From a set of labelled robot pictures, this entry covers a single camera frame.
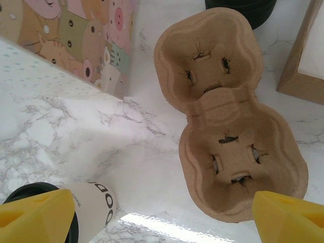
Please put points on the black cup lid stack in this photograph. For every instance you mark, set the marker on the black cup lid stack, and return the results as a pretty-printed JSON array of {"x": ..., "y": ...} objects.
[{"x": 240, "y": 12}]

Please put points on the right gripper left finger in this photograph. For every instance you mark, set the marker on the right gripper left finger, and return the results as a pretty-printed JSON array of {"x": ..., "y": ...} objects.
[{"x": 30, "y": 220}]

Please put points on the cartoon animal print gift bag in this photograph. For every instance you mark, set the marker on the cartoon animal print gift bag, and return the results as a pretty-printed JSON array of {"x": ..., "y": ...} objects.
[{"x": 76, "y": 30}]

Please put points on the brown cardboard box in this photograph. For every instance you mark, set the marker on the brown cardboard box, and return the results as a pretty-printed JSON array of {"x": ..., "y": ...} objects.
[{"x": 291, "y": 76}]

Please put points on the white printed paper cup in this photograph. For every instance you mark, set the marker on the white printed paper cup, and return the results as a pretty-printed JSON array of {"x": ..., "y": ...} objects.
[{"x": 96, "y": 202}]

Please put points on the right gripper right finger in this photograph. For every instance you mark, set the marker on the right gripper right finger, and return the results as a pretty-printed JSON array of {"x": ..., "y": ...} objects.
[{"x": 291, "y": 222}]

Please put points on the brown pulp cup carrier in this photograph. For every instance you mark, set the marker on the brown pulp cup carrier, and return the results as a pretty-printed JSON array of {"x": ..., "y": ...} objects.
[{"x": 220, "y": 111}]

